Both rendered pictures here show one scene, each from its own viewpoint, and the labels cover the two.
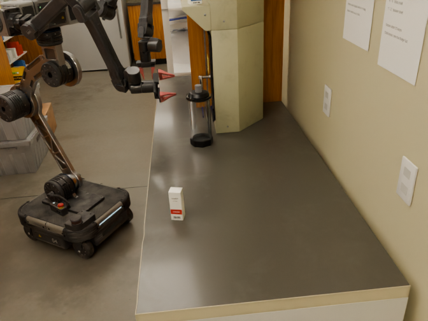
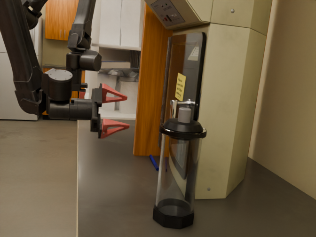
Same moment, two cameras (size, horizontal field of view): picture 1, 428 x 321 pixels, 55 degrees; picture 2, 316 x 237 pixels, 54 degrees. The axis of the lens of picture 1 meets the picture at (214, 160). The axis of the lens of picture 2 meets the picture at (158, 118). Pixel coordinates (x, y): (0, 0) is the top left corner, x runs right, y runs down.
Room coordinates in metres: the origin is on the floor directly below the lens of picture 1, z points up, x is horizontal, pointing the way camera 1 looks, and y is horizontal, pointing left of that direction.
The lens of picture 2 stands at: (1.03, 0.25, 1.32)
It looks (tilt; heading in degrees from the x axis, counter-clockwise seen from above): 11 degrees down; 348
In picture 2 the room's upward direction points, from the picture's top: 5 degrees clockwise
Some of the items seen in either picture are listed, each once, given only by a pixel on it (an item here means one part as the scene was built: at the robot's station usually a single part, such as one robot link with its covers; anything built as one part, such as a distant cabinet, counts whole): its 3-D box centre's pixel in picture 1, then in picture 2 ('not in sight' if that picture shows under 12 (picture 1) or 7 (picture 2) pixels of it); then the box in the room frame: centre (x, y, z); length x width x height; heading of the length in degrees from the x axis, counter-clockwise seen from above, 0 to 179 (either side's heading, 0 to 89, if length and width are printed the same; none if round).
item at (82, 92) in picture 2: (148, 70); (75, 97); (2.22, 0.33, 1.14); 0.07 x 0.07 x 0.09; 4
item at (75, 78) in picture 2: (145, 57); (73, 78); (2.22, 0.34, 1.21); 0.10 x 0.07 x 0.07; 94
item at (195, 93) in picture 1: (198, 92); (183, 122); (1.69, 0.05, 1.18); 0.09 x 0.09 x 0.07
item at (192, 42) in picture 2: (209, 72); (177, 100); (1.94, 0.00, 1.19); 0.30 x 0.01 x 0.40; 3
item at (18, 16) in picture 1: (18, 21); not in sight; (2.03, 0.87, 1.45); 0.09 x 0.08 x 0.12; 151
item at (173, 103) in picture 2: (204, 84); (178, 115); (1.83, 0.02, 1.17); 0.05 x 0.03 x 0.10; 93
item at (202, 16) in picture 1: (194, 13); (171, 6); (1.94, 0.05, 1.46); 0.32 x 0.11 x 0.10; 4
